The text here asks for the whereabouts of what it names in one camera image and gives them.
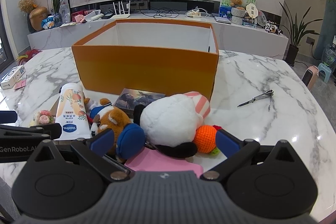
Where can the white lotion tube peach print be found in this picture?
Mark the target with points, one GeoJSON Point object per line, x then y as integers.
{"type": "Point", "coordinates": [71, 108]}

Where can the round white paper fan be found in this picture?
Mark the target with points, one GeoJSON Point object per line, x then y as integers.
{"type": "Point", "coordinates": [251, 10]}

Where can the orange crocheted ball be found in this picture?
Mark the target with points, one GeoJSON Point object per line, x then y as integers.
{"type": "Point", "coordinates": [206, 138]}

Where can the brown teddy bear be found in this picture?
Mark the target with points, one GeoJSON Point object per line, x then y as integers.
{"type": "Point", "coordinates": [237, 1]}

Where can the small white carton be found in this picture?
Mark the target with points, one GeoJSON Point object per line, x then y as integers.
{"type": "Point", "coordinates": [11, 77]}

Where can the woven grey white pots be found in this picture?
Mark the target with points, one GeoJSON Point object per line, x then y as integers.
{"type": "Point", "coordinates": [237, 16]}

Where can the red feather toy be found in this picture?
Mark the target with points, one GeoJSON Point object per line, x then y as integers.
{"type": "Point", "coordinates": [29, 53]}

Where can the white tray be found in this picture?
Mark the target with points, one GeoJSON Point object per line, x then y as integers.
{"type": "Point", "coordinates": [94, 16]}

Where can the green stool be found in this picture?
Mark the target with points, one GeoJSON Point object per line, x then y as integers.
{"type": "Point", "coordinates": [324, 73]}

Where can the plastic wrapped bouquet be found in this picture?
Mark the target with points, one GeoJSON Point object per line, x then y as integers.
{"type": "Point", "coordinates": [329, 54]}

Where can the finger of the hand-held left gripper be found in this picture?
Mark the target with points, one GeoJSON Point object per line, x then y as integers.
{"type": "Point", "coordinates": [8, 117]}
{"type": "Point", "coordinates": [26, 132]}

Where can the grey laptop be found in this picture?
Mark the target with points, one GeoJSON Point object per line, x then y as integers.
{"type": "Point", "coordinates": [223, 20]}

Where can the dried flower bunch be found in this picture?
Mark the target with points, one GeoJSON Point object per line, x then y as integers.
{"type": "Point", "coordinates": [26, 3]}

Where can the decorative plate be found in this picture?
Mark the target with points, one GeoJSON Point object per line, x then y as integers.
{"type": "Point", "coordinates": [261, 18]}

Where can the white marble TV console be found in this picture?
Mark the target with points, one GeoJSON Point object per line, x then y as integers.
{"type": "Point", "coordinates": [52, 37]}

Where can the pink paper sheet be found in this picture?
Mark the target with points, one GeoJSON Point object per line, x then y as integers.
{"type": "Point", "coordinates": [157, 162]}

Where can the dark illustrated box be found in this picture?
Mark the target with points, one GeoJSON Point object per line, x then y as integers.
{"type": "Point", "coordinates": [131, 100]}

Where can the white charger device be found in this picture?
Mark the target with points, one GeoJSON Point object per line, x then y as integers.
{"type": "Point", "coordinates": [194, 14]}

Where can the white plush toy black ears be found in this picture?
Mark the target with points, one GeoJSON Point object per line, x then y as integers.
{"type": "Point", "coordinates": [170, 116]}

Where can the cow pattern toy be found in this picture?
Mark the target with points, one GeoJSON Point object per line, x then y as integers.
{"type": "Point", "coordinates": [271, 28]}

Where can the large potted plant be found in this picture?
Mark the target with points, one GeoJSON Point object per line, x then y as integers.
{"type": "Point", "coordinates": [292, 52]}

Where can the blue snack packet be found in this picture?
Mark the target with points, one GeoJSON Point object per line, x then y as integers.
{"type": "Point", "coordinates": [50, 22]}

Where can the orange cardboard box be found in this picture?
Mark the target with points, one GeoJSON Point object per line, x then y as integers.
{"type": "Point", "coordinates": [144, 69]}

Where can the metal folding scissors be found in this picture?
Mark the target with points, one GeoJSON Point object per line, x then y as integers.
{"type": "Point", "coordinates": [258, 97]}

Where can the golden vase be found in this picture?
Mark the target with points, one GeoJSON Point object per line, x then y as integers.
{"type": "Point", "coordinates": [38, 18]}

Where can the pink space heater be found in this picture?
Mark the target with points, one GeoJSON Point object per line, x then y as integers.
{"type": "Point", "coordinates": [311, 77]}

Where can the pink toy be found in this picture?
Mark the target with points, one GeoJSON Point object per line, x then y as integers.
{"type": "Point", "coordinates": [79, 18]}

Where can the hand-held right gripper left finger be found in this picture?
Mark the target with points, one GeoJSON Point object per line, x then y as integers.
{"type": "Point", "coordinates": [102, 141]}

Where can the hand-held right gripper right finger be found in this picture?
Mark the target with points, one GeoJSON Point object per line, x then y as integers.
{"type": "Point", "coordinates": [227, 144]}

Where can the wall socket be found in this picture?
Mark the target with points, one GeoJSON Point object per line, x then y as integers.
{"type": "Point", "coordinates": [310, 40]}

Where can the red box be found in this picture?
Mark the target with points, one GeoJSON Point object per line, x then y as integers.
{"type": "Point", "coordinates": [77, 14]}

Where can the black picture frame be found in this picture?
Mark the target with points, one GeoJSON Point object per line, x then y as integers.
{"type": "Point", "coordinates": [66, 10]}

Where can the white router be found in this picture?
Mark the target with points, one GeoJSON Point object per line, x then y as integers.
{"type": "Point", "coordinates": [120, 16]}

